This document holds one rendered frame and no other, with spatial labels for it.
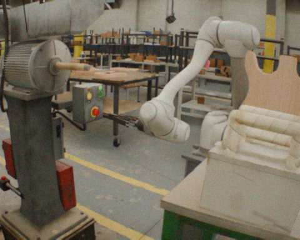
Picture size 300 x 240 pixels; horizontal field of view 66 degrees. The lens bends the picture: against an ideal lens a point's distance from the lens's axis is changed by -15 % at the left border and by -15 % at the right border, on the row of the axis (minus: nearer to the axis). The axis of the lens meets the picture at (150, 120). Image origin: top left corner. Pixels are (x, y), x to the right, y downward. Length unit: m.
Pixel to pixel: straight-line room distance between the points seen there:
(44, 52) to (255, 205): 1.04
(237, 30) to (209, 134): 0.66
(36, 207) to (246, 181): 1.26
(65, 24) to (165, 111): 0.51
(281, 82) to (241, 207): 0.47
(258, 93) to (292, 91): 0.13
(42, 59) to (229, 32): 0.88
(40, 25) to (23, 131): 0.59
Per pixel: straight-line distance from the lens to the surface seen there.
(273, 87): 0.96
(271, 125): 0.62
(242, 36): 1.27
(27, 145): 1.45
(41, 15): 1.11
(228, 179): 0.68
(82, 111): 1.44
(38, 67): 1.22
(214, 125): 1.58
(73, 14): 0.97
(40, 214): 1.66
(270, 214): 0.69
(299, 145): 0.62
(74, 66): 1.15
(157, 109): 1.03
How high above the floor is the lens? 1.35
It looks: 16 degrees down
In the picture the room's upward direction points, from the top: 3 degrees clockwise
